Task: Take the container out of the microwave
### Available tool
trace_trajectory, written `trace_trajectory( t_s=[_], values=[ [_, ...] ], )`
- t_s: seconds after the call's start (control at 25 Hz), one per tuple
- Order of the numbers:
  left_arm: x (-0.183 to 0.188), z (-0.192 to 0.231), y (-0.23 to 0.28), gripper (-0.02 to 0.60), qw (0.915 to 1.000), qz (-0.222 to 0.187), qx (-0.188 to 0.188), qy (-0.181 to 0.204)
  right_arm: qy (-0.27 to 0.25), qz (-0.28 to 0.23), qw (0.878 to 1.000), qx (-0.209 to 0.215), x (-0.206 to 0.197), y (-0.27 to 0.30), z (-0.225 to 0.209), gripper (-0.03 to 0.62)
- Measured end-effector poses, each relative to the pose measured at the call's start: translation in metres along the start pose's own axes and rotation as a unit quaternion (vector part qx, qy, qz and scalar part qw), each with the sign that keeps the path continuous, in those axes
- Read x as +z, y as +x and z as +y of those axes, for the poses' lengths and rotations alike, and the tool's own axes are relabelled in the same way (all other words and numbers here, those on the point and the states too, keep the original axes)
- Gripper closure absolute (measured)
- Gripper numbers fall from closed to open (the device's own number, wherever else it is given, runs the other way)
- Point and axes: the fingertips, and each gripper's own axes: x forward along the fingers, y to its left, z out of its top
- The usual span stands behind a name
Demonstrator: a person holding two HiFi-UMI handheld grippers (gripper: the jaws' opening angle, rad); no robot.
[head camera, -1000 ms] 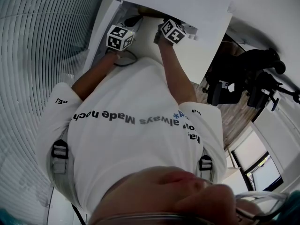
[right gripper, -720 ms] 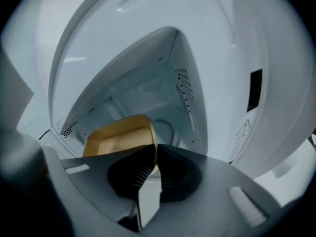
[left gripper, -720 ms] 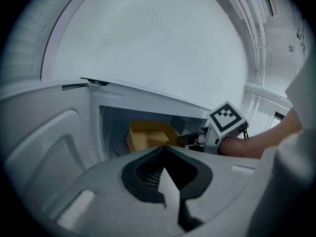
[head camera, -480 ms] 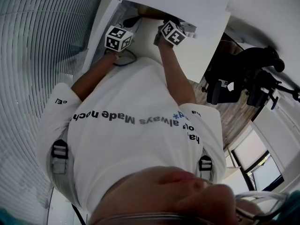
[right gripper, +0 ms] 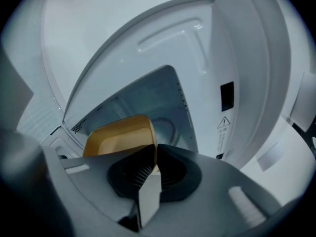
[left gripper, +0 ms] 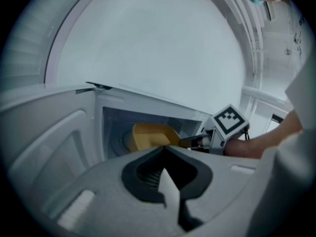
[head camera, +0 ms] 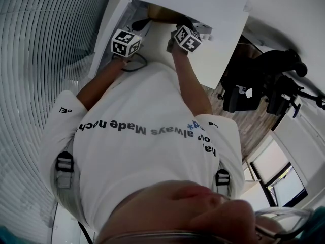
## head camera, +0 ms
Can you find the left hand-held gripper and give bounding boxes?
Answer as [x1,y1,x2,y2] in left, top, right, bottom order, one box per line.
[111,18,153,59]

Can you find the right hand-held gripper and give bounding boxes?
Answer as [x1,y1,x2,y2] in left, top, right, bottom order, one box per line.
[166,16,204,54]

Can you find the brown cardboard box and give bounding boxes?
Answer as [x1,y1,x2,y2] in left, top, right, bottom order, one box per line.
[147,3,185,24]

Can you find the person's left forearm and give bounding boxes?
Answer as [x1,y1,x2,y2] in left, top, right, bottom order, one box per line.
[76,59,127,111]

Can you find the person's right forearm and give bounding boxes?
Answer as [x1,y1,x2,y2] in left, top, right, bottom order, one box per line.
[170,50,214,118]

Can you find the black office chair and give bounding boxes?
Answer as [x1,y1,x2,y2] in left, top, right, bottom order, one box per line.
[219,48,308,113]
[266,75,325,118]

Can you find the white window blinds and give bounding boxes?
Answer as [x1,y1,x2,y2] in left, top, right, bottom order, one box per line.
[0,0,112,238]

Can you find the person's white printed T-shirt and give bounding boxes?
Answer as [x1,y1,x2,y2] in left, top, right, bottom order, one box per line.
[38,61,246,235]

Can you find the person's head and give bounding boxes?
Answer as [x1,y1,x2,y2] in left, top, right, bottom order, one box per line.
[97,179,286,244]

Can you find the black-framed window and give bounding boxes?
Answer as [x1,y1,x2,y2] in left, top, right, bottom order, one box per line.
[250,138,309,208]

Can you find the clear eyeglasses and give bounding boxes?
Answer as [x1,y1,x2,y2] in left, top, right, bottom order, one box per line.
[101,206,315,244]

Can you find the black cable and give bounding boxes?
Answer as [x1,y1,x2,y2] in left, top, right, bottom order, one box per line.
[113,52,148,73]

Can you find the grey harness strap with buckle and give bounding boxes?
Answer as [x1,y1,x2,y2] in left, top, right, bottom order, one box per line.
[50,150,84,221]
[212,168,232,198]

